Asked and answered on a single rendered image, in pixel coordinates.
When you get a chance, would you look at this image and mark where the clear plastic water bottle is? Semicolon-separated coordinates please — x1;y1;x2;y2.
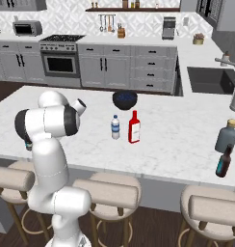
110;114;121;141

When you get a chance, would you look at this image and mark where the red glass bottle white label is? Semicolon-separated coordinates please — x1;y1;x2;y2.
127;110;142;145

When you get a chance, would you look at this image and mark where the dark blue bowl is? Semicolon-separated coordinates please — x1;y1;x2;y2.
112;90;139;111

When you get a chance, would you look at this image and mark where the grey base cupboard run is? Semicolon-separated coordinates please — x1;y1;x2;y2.
0;41;46;85
77;43;179;95

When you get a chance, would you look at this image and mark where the beige round bar stool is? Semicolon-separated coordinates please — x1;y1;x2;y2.
0;160;53;246
176;184;235;247
71;172;143;247

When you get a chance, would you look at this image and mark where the steel oven with hob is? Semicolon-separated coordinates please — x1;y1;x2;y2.
39;34;87;89

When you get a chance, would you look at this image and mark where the wooden knife block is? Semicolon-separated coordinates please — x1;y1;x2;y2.
117;22;126;40

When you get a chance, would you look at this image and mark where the dark grey sink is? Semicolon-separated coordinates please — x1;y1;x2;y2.
187;66;235;96

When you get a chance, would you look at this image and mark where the grey coffee machine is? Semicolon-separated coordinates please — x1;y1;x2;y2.
162;16;177;41

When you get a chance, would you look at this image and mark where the grey bottle tan cap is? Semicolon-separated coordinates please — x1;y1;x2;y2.
214;118;235;154

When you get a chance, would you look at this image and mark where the dark brown bottle teal label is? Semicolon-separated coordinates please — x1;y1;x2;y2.
215;143;235;178

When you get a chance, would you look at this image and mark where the potted plant in beige pot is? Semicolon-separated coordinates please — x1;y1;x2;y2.
192;32;205;45

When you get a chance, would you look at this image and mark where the white soap dispenser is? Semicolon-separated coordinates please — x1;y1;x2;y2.
220;51;230;68

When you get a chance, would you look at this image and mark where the grey toaster oven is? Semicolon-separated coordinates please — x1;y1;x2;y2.
12;19;43;37

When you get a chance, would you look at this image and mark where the rail with hanging tools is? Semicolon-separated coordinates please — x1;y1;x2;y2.
98;14;117;34

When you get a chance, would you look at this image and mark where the dark wooden wall shelf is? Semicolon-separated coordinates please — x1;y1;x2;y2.
85;7;181;13

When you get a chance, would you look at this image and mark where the dark glass-front wall cupboard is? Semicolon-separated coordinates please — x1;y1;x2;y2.
196;0;235;32

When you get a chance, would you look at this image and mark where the grey wall cupboard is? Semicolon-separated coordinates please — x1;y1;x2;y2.
0;0;48;13

